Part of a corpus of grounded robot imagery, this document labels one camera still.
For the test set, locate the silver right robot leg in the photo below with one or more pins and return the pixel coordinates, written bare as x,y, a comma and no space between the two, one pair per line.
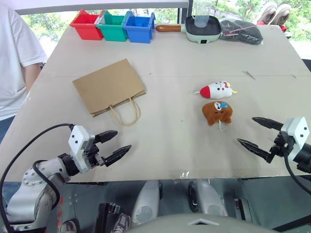
207,201

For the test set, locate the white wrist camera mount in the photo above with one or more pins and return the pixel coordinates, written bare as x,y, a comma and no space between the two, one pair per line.
295,136
79,145

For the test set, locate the blue plastic bin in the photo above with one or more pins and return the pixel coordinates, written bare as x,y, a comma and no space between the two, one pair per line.
139,28

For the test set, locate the green electric frying pan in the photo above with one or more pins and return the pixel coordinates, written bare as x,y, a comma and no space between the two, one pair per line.
194,30

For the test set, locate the silver robot leg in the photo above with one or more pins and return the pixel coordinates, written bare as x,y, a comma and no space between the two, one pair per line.
145,204
207,201

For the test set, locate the red plastic bin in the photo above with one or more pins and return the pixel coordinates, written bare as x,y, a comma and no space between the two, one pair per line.
87,25

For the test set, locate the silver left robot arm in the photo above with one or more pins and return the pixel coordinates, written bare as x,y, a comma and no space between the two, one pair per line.
36,191

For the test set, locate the silver left robot leg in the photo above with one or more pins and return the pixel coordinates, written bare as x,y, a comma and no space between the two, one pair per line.
145,204

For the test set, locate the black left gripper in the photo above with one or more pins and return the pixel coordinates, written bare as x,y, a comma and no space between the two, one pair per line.
93,155

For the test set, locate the green plastic bin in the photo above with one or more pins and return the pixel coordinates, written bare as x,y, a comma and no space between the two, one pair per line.
113,26

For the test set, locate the clear measuring cup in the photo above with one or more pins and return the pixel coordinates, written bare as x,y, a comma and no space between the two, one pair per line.
201,13

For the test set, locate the grey robot torso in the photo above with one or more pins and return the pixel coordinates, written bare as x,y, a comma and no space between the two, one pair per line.
201,224

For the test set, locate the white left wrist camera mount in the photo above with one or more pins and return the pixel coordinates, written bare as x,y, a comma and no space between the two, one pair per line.
79,145

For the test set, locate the white red plush toy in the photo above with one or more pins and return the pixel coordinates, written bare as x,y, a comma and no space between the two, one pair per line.
216,90

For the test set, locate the black bagged cloth bundle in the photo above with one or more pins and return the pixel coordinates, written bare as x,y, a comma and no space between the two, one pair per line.
243,32

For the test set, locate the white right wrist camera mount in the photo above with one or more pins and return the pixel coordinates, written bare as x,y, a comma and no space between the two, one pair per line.
295,136

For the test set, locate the person in white shirt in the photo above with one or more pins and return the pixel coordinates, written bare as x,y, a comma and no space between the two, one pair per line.
14,65

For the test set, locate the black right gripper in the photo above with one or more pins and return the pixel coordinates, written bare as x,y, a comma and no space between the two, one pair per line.
279,145

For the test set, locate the brown plush toy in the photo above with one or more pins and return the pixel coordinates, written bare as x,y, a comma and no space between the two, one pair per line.
217,111

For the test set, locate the brown paper bag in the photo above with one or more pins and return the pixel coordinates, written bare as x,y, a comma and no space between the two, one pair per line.
109,87

